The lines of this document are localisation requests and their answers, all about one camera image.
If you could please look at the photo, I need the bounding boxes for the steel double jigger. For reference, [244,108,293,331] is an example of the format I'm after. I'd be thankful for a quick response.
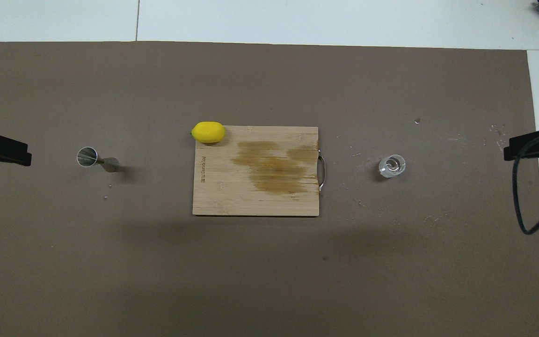
[77,147,120,173]

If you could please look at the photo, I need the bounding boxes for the small clear glass cup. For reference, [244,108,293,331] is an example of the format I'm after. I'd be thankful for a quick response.
[379,154,407,179]

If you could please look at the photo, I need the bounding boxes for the large brown table mat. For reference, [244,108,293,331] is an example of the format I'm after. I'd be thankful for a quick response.
[0,41,539,337]

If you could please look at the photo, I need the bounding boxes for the yellow lemon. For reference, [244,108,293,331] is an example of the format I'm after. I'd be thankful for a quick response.
[191,121,226,143]

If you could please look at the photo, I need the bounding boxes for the bamboo cutting board, metal handle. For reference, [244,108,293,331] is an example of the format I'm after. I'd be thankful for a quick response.
[192,125,326,217]

